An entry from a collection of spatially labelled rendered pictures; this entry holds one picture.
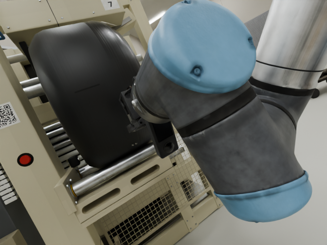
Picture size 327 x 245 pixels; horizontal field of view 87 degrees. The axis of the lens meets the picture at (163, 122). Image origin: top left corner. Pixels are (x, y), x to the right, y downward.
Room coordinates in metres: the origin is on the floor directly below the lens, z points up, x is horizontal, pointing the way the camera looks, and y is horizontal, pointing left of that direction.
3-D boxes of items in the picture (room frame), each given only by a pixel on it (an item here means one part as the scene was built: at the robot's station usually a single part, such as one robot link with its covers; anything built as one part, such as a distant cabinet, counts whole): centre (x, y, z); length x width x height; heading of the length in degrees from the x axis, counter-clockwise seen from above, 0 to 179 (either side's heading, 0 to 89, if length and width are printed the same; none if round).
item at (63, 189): (0.69, 0.43, 0.90); 0.40 x 0.03 x 0.10; 22
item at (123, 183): (0.63, 0.22, 0.84); 0.36 x 0.09 x 0.06; 112
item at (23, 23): (1.08, 0.26, 1.71); 0.61 x 0.25 x 0.15; 112
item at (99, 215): (0.76, 0.27, 0.80); 0.37 x 0.36 x 0.02; 22
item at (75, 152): (1.03, 0.62, 1.05); 0.20 x 0.15 x 0.30; 112
